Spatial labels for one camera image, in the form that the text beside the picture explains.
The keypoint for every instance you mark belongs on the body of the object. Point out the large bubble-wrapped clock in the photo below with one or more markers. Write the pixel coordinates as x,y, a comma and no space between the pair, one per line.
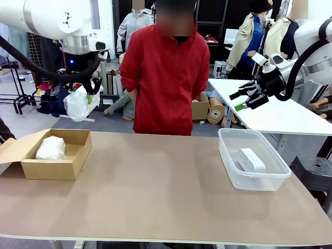
50,148

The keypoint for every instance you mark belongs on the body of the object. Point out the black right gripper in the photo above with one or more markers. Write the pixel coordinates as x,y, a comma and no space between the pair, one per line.
272,81

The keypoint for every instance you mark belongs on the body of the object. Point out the slim bubble-wrapped clock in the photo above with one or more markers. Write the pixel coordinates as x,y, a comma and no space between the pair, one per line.
76,106

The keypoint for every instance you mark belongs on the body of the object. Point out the mannequin in green clothes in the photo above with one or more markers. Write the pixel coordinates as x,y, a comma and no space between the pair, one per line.
124,105

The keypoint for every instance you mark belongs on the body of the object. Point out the white work table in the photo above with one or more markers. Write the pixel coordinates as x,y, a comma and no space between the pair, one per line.
285,119

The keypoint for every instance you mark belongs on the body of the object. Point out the black plastic stool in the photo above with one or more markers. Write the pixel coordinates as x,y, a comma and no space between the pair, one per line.
315,171

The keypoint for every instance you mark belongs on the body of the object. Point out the black bucket hat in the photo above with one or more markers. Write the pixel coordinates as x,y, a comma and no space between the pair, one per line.
260,6

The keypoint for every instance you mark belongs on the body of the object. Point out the mannequin in beige coat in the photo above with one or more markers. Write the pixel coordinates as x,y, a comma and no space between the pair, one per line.
249,41

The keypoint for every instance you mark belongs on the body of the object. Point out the dark clothes pile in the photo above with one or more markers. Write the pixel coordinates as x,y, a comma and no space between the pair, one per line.
50,101

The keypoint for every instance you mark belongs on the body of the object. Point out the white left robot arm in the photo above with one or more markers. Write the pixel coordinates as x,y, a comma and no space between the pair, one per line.
52,20

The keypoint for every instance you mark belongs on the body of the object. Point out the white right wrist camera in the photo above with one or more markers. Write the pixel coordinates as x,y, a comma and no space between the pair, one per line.
260,59

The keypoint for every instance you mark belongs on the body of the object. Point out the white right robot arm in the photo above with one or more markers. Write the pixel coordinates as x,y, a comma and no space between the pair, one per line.
313,49

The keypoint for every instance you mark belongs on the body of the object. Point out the open brown cardboard box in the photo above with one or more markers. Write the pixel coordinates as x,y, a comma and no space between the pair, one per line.
49,168

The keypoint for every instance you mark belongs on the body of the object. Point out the white table leg frame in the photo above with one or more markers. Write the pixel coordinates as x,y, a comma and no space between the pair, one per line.
77,244

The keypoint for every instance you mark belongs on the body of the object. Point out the grey storage bin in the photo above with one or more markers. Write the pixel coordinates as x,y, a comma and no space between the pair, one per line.
109,102

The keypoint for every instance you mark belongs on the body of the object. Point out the black metal stand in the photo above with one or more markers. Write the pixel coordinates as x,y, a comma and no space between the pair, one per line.
23,99

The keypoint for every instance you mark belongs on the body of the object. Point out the bare reclining mannequin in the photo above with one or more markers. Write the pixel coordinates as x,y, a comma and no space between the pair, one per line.
321,103

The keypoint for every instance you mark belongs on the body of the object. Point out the white paper roll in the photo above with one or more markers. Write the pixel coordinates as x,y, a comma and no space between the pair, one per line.
119,84
115,85

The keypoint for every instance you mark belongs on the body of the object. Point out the clear plastic container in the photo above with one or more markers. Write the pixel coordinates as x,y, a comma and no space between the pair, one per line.
259,182

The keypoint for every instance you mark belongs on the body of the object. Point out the black tripod pole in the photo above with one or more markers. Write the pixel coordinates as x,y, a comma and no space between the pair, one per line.
262,44

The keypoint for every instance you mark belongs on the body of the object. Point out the small brown cardboard box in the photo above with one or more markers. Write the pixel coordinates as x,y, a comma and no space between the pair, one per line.
201,106

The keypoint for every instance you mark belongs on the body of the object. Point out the brown paper roll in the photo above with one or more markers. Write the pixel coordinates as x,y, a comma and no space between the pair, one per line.
109,84

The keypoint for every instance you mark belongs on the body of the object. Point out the small white box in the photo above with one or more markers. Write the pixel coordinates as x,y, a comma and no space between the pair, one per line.
250,160

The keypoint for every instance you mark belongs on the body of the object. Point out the person in red jacket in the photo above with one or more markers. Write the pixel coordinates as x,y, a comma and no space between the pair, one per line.
166,77

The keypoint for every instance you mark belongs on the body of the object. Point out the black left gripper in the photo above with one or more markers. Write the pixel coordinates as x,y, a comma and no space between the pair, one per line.
80,66

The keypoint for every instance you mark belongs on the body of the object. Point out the brown cardboard spool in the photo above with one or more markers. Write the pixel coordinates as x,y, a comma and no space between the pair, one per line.
216,114

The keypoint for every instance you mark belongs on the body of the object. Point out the mannequin in cream vest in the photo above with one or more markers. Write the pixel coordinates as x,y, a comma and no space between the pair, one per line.
285,33

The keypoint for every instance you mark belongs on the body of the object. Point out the person's right forearm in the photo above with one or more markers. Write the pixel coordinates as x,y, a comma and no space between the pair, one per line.
132,94

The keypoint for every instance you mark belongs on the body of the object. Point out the tall grey paper roll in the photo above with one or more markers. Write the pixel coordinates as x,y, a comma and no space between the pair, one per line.
103,77

